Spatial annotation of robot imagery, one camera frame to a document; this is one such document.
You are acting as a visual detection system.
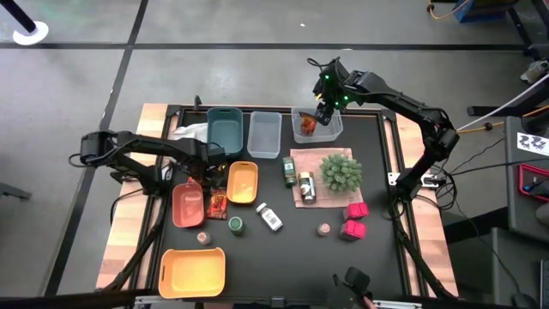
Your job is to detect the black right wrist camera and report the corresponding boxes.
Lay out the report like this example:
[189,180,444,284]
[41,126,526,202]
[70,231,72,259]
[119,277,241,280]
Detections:
[311,59,340,98]

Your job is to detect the green lid spice jar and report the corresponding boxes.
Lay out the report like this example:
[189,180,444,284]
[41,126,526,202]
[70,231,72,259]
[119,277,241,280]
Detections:
[227,215,246,236]

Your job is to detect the small yellow plastic bin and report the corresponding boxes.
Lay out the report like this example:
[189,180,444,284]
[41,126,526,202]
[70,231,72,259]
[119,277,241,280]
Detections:
[226,161,260,204]

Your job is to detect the black stand white base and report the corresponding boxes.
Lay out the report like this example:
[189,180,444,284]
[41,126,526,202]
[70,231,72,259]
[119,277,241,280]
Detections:
[0,0,50,46]

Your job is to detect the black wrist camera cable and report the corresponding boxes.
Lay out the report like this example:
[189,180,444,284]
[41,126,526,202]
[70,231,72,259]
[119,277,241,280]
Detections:
[305,56,341,72]

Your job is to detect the white waffle cloth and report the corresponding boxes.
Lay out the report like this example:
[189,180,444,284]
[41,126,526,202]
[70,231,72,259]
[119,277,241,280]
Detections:
[172,122,209,142]

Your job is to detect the red case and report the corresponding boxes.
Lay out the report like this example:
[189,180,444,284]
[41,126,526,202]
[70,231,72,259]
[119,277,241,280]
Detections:
[516,163,549,203]

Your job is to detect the grey metal bracket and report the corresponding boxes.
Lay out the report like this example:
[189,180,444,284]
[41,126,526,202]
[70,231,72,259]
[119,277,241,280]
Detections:
[0,182,32,201]

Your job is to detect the coral plastic bin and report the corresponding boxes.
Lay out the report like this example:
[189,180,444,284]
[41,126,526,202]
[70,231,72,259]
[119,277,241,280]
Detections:
[172,182,206,228]

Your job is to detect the teal plastic bin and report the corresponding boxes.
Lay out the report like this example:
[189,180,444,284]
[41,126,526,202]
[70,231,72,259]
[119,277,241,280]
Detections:
[206,106,244,156]

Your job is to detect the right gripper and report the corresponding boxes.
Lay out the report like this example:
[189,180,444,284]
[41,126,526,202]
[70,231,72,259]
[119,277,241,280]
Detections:
[315,71,355,127]

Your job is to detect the brown jar gold lid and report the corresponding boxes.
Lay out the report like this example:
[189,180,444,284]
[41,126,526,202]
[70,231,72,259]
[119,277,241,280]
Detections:
[298,171,317,205]

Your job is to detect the black table-level camera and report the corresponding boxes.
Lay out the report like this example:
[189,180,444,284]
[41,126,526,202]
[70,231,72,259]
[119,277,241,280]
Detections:
[342,266,372,297]

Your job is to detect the white marker sheet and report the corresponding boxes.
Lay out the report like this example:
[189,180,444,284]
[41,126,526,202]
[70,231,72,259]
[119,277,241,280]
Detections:
[516,131,549,156]

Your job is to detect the orange cable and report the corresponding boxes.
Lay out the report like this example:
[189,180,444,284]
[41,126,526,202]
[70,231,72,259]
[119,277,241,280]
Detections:
[458,105,549,135]

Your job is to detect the black aluminium table frame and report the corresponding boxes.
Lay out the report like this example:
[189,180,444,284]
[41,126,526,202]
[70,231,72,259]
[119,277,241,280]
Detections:
[128,102,460,301]

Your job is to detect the person's shoe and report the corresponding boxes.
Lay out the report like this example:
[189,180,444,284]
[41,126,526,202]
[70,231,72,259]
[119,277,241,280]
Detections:
[520,59,549,85]

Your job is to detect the white label spice jar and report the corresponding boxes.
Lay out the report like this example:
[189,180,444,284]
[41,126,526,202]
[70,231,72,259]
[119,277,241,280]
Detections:
[255,202,284,233]

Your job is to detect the beige cloth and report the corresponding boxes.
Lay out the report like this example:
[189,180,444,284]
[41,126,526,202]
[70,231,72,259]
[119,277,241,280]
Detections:
[290,148,365,209]

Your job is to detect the yellow floor cable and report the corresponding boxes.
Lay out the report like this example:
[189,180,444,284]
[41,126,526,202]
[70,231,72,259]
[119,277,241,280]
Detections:
[426,0,468,21]

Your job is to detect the artificial green potted plant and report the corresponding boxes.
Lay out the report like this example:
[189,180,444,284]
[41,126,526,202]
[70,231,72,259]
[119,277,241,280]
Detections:
[319,153,364,193]

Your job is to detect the dark grey desk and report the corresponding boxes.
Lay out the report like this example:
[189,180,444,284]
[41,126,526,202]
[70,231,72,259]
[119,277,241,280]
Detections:
[504,115,549,241]

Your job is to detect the white cable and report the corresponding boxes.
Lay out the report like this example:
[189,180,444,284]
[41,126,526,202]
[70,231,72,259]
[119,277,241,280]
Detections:
[455,73,549,132]

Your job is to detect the green label spice jar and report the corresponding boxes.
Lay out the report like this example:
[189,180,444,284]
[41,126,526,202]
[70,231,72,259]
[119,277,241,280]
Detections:
[281,156,298,188]

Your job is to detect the clear plastic bin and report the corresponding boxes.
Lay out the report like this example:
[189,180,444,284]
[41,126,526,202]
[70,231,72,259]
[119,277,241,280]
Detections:
[291,106,345,144]

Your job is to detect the large yellow plastic bin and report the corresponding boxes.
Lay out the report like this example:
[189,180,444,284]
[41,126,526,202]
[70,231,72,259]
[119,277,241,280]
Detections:
[158,247,226,300]

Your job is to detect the pink spice box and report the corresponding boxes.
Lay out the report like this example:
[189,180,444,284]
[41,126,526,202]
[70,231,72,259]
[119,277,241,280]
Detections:
[340,220,368,241]
[342,201,371,221]

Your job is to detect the orange snack packet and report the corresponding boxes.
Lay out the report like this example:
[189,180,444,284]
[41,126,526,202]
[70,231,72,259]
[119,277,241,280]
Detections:
[299,111,318,137]
[206,187,229,221]

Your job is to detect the translucent white plastic bin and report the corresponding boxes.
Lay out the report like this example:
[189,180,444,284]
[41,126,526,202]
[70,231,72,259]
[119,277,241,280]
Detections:
[247,111,283,160]

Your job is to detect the blue box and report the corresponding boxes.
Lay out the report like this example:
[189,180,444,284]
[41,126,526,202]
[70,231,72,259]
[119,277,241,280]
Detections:
[453,0,510,23]

